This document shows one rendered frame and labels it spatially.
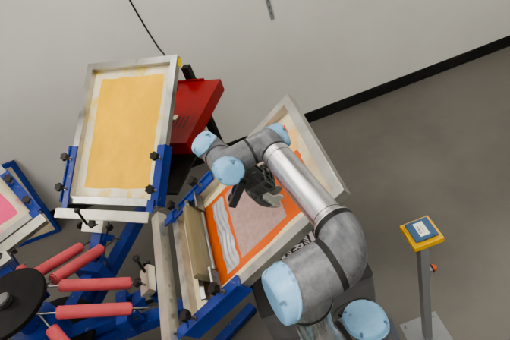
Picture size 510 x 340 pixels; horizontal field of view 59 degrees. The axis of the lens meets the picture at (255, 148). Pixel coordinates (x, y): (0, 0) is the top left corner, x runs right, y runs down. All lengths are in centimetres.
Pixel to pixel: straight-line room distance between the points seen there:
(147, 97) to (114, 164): 39
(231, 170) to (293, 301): 39
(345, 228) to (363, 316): 41
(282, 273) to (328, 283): 9
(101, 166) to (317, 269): 178
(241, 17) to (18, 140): 198
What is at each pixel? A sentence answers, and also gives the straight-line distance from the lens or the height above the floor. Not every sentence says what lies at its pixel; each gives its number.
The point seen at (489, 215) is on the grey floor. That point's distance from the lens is 332.
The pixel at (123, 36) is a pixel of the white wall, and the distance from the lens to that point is 348.
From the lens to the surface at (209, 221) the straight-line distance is 192.
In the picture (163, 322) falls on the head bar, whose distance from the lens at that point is 181.
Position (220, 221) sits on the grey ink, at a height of 125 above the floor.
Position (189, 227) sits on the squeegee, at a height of 130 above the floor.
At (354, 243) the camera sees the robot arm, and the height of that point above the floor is 183.
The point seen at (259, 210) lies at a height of 135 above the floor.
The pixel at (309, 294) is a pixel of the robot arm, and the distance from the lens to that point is 90.
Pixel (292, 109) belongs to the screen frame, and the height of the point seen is 155.
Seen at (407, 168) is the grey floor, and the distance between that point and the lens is 359.
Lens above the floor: 259
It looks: 40 degrees down
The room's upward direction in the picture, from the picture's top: 20 degrees counter-clockwise
